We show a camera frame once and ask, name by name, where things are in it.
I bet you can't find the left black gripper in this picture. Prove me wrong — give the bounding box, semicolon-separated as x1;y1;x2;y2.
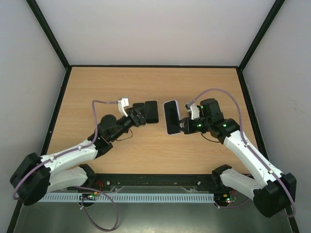
110;105;151;142

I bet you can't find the black bare phone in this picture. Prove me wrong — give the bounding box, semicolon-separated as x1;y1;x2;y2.
133;102;145;108

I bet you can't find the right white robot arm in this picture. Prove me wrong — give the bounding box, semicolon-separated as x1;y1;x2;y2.
180;98;296;218

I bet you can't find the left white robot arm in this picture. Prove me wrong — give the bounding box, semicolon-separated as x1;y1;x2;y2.
10;105;147;206

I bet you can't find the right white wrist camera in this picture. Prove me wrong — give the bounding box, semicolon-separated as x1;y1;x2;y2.
185;103;200;120

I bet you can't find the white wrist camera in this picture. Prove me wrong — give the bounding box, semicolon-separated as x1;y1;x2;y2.
185;103;200;120
117;97;129;117

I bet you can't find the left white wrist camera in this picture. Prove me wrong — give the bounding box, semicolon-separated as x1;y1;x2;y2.
117;97;129;117

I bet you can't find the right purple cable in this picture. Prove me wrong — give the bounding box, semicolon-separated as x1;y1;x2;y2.
189;88;297;217

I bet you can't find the purple cable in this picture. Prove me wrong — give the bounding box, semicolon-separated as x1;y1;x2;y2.
12;99;121;231
189;88;297;217

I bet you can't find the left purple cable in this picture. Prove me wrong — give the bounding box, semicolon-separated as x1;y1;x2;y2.
12;99;121;231

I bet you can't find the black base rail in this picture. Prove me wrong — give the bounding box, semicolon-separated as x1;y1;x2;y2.
68;173;241;195

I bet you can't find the grey slotted cable duct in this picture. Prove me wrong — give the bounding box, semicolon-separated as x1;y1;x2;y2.
40;193;214;203

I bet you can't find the black metal frame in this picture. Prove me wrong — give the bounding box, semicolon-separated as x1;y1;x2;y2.
6;0;300;233

